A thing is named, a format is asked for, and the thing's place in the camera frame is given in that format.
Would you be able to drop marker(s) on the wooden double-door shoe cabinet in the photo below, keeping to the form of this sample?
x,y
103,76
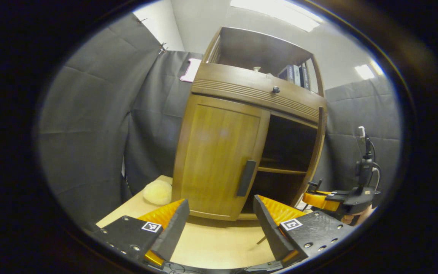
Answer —
x,y
257,47

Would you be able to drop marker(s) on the large ceiling light panel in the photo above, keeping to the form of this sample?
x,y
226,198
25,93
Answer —
x,y
280,15

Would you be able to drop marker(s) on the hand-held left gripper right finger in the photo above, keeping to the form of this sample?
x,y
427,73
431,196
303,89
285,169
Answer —
x,y
270,228

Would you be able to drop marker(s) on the small ceiling light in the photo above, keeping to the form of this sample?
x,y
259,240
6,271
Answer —
x,y
364,71

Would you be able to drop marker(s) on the wooden ribbed drawer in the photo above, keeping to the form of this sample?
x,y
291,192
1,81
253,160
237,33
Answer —
x,y
242,82

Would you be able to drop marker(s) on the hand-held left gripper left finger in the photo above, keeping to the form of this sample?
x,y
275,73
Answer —
x,y
173,228

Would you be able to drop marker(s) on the pale yellow plush toy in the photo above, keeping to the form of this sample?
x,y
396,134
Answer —
x,y
158,192

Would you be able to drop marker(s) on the black drawer knob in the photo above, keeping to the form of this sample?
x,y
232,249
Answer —
x,y
276,90

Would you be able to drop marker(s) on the small blue book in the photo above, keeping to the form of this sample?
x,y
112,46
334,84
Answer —
x,y
285,73

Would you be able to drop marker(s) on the pale grey book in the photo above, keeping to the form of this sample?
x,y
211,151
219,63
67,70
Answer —
x,y
297,76

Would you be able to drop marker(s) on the wooden shoe cabinet door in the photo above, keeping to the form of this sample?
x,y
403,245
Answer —
x,y
319,144
215,152

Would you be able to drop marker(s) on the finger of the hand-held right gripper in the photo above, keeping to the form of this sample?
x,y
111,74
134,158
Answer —
x,y
319,201

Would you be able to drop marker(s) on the wooden inner shelf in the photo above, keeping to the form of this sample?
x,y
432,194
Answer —
x,y
280,171

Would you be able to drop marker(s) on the tall dark book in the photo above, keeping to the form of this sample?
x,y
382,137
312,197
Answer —
x,y
305,78

